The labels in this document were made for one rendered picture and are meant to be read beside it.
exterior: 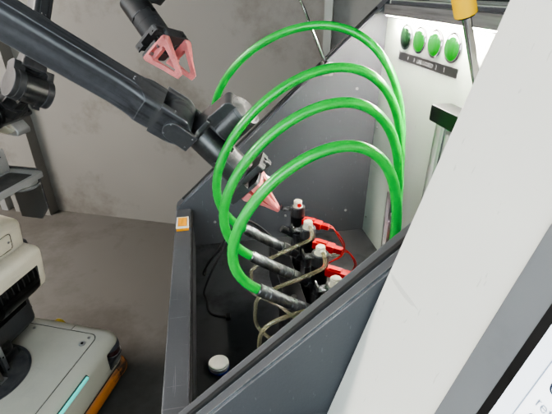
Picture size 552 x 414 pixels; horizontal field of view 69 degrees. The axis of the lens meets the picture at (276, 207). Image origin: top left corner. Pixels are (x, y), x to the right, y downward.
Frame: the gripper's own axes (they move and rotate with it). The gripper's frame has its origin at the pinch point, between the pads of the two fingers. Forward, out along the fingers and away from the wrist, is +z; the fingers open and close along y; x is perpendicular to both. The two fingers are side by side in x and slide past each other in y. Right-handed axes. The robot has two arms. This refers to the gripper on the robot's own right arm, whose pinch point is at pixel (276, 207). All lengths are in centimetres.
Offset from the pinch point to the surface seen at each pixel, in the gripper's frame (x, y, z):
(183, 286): -6.6, -23.5, -1.4
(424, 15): 15.5, 41.6, -5.8
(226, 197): -19.1, 3.9, -11.9
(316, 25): 7.4, 26.5, -18.5
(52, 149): 182, -164, -75
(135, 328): 73, -130, 27
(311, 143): 33.6, 5.9, 3.4
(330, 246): -9.2, 5.7, 9.0
